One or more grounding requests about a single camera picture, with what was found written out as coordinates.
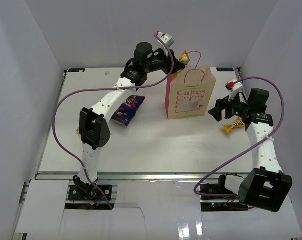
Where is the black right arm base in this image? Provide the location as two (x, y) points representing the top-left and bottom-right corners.
(196, 183), (250, 213)

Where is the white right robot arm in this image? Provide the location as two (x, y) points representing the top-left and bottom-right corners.
(209, 87), (292, 213)

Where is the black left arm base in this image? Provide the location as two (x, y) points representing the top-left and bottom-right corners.
(65, 184), (110, 210)

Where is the paper bag with pink handles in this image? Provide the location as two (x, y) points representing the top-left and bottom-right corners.
(164, 65), (216, 120)

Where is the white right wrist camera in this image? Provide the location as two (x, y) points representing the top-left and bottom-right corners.
(225, 79), (243, 101)

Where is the blue label right corner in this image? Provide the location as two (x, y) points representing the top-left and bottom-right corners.
(216, 67), (234, 72)

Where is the purple snack bag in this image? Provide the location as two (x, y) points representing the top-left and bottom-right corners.
(111, 95), (145, 127)

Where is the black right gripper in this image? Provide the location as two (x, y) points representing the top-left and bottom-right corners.
(209, 90), (251, 122)

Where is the small yellow snack packet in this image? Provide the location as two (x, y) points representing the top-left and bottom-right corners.
(172, 50), (190, 79)

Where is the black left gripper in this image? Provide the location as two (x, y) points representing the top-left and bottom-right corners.
(144, 46), (185, 76)

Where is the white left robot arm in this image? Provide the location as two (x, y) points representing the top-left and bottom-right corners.
(78, 40), (185, 200)

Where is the blue label left corner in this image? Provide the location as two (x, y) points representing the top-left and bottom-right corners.
(68, 68), (85, 73)

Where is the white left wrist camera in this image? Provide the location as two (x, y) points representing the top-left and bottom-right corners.
(156, 31), (174, 48)

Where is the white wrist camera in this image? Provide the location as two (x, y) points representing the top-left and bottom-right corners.
(156, 31), (174, 48)
(225, 79), (243, 101)

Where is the blue label corner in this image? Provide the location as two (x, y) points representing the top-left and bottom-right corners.
(68, 68), (85, 73)
(216, 67), (234, 72)

